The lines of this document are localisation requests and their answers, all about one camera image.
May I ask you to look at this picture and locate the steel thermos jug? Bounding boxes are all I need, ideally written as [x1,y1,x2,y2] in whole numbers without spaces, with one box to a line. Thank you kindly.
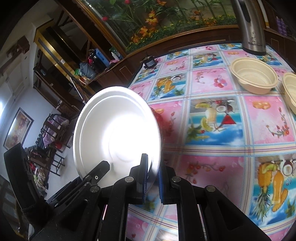
[231,0,266,56]

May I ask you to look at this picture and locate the colourful fruit tablecloth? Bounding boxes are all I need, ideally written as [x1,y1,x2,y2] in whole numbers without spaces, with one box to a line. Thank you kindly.
[130,43,295,240]

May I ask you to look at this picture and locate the blue container on counter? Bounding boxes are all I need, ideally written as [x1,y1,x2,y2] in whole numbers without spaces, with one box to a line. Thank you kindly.
[95,48,109,67]

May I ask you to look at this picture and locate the white bowl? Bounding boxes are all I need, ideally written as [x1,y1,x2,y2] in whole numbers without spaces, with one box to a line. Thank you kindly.
[73,86,162,189]

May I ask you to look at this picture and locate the framed wall picture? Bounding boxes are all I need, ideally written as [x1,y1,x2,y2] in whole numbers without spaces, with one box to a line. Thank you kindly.
[3,108,34,150]

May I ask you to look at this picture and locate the flower display cabinet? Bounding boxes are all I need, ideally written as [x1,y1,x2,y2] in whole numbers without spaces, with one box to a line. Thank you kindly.
[74,0,237,55]

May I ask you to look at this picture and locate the purple bottles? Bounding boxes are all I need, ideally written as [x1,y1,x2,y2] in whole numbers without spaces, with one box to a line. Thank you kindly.
[276,16,287,36]

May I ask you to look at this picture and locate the beige bowl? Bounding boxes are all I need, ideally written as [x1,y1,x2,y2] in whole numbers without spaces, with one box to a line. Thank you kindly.
[282,73,296,113]
[230,57,278,95]

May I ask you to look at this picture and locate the small black jar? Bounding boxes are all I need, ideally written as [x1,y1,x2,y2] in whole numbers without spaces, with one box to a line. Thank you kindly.
[142,55,158,69]

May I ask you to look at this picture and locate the wooden side counter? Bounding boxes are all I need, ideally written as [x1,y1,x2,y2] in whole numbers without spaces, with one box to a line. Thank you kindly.
[91,25,295,88]

